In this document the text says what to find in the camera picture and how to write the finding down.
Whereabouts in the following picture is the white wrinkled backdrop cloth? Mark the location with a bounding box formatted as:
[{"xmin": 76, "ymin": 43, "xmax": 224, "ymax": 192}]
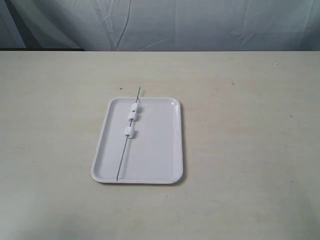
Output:
[{"xmin": 0, "ymin": 0, "xmax": 320, "ymax": 52}]

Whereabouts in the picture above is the thin metal skewer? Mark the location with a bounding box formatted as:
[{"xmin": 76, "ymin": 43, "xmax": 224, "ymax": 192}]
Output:
[{"xmin": 116, "ymin": 87, "xmax": 141, "ymax": 182}]

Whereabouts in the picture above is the white marshmallow top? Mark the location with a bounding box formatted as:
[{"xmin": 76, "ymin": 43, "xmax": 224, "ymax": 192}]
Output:
[{"xmin": 130, "ymin": 102, "xmax": 139, "ymax": 113}]

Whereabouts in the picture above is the white marshmallow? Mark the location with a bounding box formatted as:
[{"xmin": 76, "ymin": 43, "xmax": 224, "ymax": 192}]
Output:
[
  {"xmin": 130, "ymin": 102, "xmax": 139, "ymax": 113},
  {"xmin": 124, "ymin": 126, "xmax": 135, "ymax": 139},
  {"xmin": 128, "ymin": 111, "xmax": 138, "ymax": 122}
]

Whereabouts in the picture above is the white plastic tray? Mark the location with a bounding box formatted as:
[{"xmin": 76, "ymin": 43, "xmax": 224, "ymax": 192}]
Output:
[{"xmin": 91, "ymin": 97, "xmax": 184, "ymax": 185}]

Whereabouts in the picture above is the white marshmallow bottom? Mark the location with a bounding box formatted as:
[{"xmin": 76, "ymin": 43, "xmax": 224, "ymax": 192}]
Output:
[{"xmin": 124, "ymin": 126, "xmax": 135, "ymax": 139}]

